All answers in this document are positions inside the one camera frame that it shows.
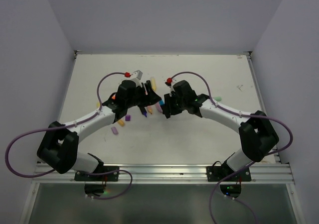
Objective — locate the purple highlighter cap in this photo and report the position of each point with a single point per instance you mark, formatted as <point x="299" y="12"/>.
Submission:
<point x="127" y="117"/>

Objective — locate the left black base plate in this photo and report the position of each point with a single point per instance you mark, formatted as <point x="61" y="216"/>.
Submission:
<point x="96" y="182"/>

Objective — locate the pastel pink highlighter cap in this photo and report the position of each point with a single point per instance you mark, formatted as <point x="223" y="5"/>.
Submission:
<point x="114" y="130"/>

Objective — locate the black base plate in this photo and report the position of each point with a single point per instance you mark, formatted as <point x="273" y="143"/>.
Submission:
<point x="96" y="182"/>
<point x="231" y="187"/>

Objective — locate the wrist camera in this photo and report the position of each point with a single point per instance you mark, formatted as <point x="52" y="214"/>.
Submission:
<point x="171" y="86"/>
<point x="136" y="77"/>

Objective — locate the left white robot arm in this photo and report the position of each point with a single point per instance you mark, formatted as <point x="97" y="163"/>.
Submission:
<point x="59" y="147"/>

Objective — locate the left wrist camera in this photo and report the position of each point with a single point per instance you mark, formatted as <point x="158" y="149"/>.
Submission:
<point x="136" y="77"/>

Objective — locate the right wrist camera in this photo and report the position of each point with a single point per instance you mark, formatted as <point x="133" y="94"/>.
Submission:
<point x="171" y="86"/>

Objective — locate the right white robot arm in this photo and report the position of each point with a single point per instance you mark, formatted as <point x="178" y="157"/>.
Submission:
<point x="257" y="135"/>

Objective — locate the pastel yellow highlighter cap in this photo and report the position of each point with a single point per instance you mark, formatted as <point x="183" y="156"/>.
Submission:
<point x="121" y="123"/>

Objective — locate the aluminium rail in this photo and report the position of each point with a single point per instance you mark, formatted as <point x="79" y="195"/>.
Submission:
<point x="264" y="173"/>

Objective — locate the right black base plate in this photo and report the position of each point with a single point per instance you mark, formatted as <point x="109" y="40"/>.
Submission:
<point x="231" y="187"/>

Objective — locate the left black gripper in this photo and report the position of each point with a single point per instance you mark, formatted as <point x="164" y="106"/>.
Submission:
<point x="151" y="97"/>

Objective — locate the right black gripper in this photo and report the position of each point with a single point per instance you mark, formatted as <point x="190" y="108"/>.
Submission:
<point x="168" y="108"/>

